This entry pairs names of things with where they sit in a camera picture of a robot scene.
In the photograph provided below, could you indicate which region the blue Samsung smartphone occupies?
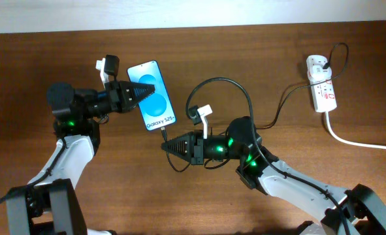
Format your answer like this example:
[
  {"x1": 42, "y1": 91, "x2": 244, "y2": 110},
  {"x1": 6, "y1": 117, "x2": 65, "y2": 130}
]
[{"x1": 127, "y1": 60, "x2": 176, "y2": 131}]

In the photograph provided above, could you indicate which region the black USB charging cable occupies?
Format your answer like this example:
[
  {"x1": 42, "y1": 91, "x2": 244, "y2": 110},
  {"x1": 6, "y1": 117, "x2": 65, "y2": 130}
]
[{"x1": 160, "y1": 42, "x2": 349, "y2": 173}]

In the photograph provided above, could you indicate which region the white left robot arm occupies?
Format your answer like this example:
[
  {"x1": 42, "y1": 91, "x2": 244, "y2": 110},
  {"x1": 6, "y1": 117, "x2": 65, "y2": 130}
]
[{"x1": 6, "y1": 80, "x2": 155, "y2": 234}]

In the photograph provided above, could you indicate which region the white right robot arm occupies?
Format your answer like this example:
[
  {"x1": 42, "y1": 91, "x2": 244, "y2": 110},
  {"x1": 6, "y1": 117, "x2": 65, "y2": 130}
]
[{"x1": 161, "y1": 116, "x2": 386, "y2": 234}]

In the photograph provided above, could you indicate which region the white USB charger adapter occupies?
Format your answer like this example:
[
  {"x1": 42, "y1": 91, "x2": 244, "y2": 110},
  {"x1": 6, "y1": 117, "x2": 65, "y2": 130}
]
[{"x1": 308, "y1": 63, "x2": 332, "y2": 82}]

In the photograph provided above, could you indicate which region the white power strip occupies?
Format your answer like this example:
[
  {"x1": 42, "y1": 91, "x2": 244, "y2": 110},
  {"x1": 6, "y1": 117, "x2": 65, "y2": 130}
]
[{"x1": 306, "y1": 55, "x2": 337, "y2": 113}]

